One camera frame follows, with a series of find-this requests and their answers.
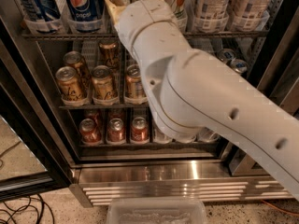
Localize orange cable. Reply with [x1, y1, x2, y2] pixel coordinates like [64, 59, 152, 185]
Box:
[261, 199, 299, 217]

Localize steel fridge grille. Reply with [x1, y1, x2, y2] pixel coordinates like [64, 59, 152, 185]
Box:
[69, 161, 291, 207]

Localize gold lacroix can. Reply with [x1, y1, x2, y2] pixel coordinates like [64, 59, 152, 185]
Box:
[92, 65, 117, 100]
[64, 51, 91, 89]
[55, 66, 87, 101]
[99, 41, 120, 70]
[125, 64, 145, 99]

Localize pepsi can front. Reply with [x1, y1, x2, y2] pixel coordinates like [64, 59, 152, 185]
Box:
[66, 0, 103, 21]

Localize red can front left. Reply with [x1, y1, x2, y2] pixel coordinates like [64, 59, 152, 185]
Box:
[79, 119, 101, 143]

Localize left fridge glass door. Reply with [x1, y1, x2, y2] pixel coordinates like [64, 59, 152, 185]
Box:
[0, 21, 72, 202]

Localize silver blue can front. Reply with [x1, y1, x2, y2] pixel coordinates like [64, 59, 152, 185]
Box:
[230, 59, 248, 75]

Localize gold lacroix can rear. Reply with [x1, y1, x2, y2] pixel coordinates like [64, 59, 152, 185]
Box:
[99, 41, 120, 70]

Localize white can label back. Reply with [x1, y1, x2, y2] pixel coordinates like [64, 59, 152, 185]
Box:
[195, 0, 229, 20]

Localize right fridge glass door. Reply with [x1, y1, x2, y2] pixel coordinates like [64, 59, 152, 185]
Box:
[219, 7, 299, 176]

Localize silver blue can rear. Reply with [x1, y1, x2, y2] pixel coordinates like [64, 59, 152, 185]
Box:
[217, 49, 236, 63]

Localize silver blue can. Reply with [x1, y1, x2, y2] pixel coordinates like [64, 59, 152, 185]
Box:
[217, 49, 236, 63]
[230, 59, 248, 75]

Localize water bottle right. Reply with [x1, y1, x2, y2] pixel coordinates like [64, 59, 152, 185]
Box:
[197, 128, 220, 143]

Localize water bottle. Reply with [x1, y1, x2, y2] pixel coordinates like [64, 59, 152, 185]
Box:
[153, 123, 172, 144]
[197, 128, 220, 143]
[176, 135, 196, 144]

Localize water bottle left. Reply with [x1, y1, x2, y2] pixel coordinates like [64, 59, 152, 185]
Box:
[153, 123, 172, 144]

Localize clear plastic bin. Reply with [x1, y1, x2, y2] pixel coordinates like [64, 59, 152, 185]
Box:
[107, 197, 207, 224]

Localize red can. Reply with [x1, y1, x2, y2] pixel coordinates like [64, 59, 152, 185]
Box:
[79, 119, 101, 143]
[108, 108, 125, 121]
[84, 109, 102, 128]
[107, 118, 125, 142]
[131, 117, 149, 142]

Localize black cables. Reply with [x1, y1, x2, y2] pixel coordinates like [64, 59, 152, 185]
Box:
[0, 193, 55, 224]

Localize white can far right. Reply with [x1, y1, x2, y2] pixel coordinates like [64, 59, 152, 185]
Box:
[232, 0, 271, 19]

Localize fridge glass door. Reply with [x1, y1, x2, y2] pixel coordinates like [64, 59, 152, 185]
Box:
[219, 7, 299, 176]
[0, 21, 72, 202]

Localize water bottle middle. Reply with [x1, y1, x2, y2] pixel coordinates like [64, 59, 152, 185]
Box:
[176, 135, 196, 144]

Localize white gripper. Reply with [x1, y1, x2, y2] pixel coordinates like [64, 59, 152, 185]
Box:
[105, 0, 190, 68]

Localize gold lacroix can back left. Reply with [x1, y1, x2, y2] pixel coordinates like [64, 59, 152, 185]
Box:
[64, 51, 91, 89]

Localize gold lacroix can front left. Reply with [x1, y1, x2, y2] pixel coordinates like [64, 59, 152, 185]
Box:
[55, 66, 87, 101]

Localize red can rear left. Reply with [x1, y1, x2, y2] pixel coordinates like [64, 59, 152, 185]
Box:
[84, 109, 102, 128]

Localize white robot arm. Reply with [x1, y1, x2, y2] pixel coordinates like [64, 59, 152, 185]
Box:
[105, 0, 299, 199]

